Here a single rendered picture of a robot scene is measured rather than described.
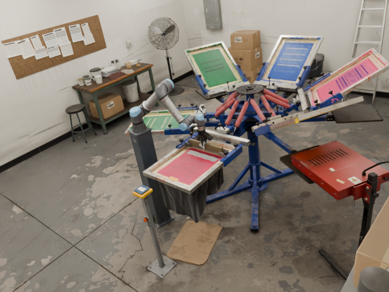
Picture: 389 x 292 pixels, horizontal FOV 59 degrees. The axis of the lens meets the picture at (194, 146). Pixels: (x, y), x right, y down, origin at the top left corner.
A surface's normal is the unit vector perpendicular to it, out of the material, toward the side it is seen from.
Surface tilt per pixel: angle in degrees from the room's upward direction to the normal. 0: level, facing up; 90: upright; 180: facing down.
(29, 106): 90
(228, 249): 0
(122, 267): 0
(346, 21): 90
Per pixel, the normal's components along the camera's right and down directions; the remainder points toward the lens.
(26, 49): 0.76, 0.20
